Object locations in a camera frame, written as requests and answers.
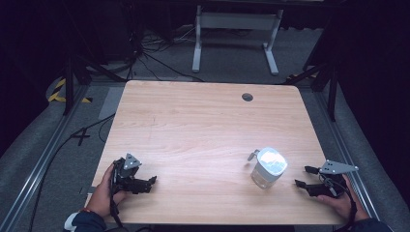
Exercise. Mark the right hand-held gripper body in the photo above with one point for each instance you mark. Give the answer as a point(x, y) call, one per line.
point(332, 180)

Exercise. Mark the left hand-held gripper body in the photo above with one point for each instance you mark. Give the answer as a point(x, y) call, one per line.
point(124, 172)

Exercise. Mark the glass jar with white lid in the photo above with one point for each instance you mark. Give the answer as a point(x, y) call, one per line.
point(269, 167)

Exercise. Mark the person's right hand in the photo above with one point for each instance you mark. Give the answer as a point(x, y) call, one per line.
point(343, 201)

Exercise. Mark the person's left hand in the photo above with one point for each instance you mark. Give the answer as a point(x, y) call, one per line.
point(102, 196)

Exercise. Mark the black metal stand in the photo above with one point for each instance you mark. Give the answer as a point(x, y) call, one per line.
point(332, 90)
point(68, 83)

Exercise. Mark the aluminium floor rail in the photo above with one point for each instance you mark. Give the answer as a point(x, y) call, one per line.
point(346, 151)
point(38, 167)

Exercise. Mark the white metal desk frame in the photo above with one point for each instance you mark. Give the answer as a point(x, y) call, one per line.
point(237, 22)

